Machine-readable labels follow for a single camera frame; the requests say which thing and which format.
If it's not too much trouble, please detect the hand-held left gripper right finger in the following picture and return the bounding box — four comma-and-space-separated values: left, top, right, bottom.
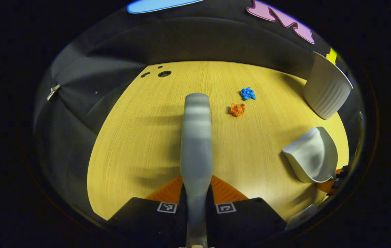
207, 175, 288, 243

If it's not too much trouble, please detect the white dustpan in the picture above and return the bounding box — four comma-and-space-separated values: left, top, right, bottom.
282, 126, 339, 184

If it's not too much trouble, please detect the wooden desktop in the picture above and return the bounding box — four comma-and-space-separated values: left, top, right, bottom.
87, 61, 350, 221

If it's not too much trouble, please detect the blue paper scrap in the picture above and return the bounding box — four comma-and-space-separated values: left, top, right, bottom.
240, 87, 257, 101

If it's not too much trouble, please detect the orange paper scrap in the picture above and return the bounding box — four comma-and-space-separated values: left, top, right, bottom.
230, 103, 245, 117

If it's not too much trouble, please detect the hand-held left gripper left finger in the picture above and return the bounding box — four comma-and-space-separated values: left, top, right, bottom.
108, 176, 187, 248

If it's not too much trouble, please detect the white clip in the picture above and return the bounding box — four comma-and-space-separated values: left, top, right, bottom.
47, 84, 61, 102

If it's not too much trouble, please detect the white ribbed garbage bin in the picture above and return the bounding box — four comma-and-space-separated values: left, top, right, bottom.
302, 52, 353, 120

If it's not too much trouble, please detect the small white broom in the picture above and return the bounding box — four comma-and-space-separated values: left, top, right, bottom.
180, 92, 213, 248

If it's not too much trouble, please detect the black backdrop cloth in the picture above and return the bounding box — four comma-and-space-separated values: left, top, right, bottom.
33, 0, 365, 216

